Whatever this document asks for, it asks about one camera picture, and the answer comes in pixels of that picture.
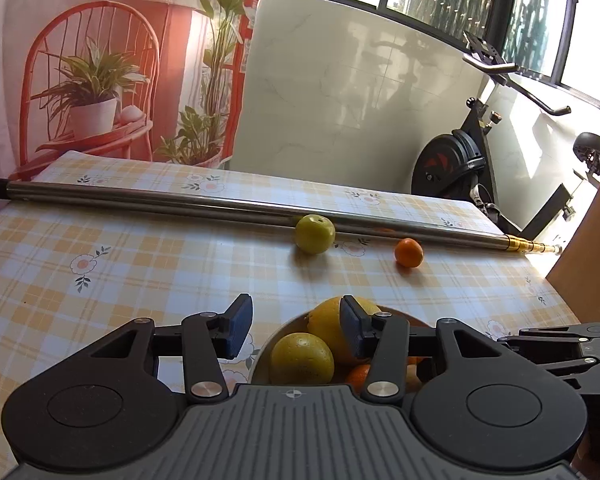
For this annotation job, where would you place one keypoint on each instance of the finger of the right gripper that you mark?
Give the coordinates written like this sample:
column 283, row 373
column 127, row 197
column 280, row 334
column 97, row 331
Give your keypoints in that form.
column 555, row 350
column 587, row 331

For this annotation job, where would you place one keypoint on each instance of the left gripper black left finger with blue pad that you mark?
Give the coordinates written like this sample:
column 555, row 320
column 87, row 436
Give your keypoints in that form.
column 200, row 341

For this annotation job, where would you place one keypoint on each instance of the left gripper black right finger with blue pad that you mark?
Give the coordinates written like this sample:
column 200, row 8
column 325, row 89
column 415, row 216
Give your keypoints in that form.
column 386, row 341

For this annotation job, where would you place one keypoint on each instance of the large yellow lemon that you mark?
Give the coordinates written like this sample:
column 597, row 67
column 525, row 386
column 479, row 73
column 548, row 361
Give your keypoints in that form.
column 324, row 322

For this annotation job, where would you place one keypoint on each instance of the green apple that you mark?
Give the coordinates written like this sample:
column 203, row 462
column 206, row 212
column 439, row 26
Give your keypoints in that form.
column 301, row 359
column 314, row 234

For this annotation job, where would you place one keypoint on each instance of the orange tangerine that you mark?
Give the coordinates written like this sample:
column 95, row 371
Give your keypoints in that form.
column 408, row 253
column 414, row 360
column 356, row 377

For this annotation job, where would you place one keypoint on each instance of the wooden board right edge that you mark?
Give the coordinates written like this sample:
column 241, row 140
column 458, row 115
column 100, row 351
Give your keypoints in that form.
column 576, row 274

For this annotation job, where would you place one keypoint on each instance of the long steel telescopic pole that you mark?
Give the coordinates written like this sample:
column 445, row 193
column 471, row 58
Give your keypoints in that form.
column 261, row 214

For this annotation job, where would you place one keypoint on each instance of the plaid floral tablecloth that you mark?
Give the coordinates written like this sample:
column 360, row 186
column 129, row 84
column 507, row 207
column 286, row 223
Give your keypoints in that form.
column 69, row 276

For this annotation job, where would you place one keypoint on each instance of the black exercise bike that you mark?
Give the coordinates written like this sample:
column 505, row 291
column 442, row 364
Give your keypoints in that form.
column 457, row 165

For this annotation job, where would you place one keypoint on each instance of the printed red backdrop curtain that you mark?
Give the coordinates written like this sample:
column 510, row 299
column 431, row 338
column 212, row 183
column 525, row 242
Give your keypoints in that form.
column 138, row 79

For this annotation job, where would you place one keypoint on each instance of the dark window frame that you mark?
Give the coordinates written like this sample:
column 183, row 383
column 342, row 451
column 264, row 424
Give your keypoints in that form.
column 480, row 5

